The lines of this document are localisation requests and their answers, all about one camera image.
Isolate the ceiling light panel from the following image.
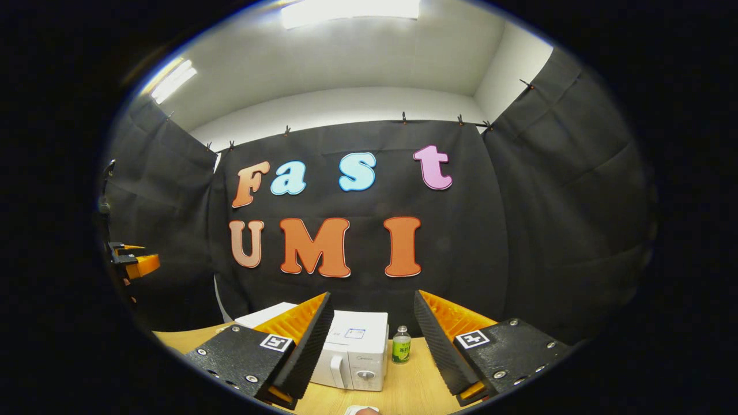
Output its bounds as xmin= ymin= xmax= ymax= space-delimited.
xmin=141 ymin=58 xmax=198 ymax=104

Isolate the white microwave oven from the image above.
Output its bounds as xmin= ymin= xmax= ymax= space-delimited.
xmin=234 ymin=301 xmax=390 ymax=392

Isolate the green label drink bottle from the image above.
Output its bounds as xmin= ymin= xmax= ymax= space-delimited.
xmin=392 ymin=326 xmax=412 ymax=365

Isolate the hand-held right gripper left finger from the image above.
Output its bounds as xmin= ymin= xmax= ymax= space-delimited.
xmin=184 ymin=291 xmax=335 ymax=411

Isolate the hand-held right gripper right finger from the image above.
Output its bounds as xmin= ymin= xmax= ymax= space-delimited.
xmin=414 ymin=289 xmax=574 ymax=407

